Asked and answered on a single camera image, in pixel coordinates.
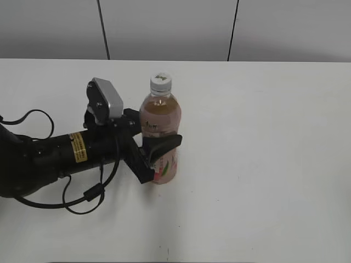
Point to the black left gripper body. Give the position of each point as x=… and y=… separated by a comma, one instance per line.
x=113, y=142

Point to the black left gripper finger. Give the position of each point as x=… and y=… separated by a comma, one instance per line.
x=155, y=148
x=133, y=121

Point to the pink oolong tea bottle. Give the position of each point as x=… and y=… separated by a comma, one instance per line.
x=160, y=116

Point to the white bottle cap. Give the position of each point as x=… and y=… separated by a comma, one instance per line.
x=161, y=82

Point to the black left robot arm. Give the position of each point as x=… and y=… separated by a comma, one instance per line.
x=28, y=164

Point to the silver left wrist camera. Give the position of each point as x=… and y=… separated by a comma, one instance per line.
x=104, y=102

